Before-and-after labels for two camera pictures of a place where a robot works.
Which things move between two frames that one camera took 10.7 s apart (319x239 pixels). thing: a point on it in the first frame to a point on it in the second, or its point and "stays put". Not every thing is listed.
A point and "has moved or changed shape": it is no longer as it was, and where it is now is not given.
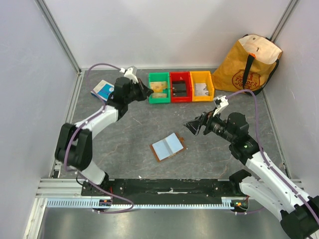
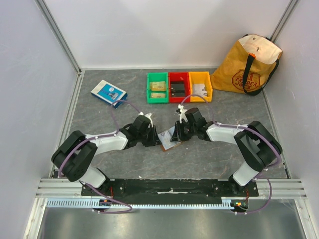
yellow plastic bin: (203, 88) stays put
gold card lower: (159, 95) stays put
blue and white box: (102, 90) stays put
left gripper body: (136, 92) to (148, 142)
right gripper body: (204, 123) to (178, 133)
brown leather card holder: (168, 147) has moved or changed shape
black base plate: (167, 189) stays put
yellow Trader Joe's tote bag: (247, 65) stays put
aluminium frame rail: (57, 188) stays put
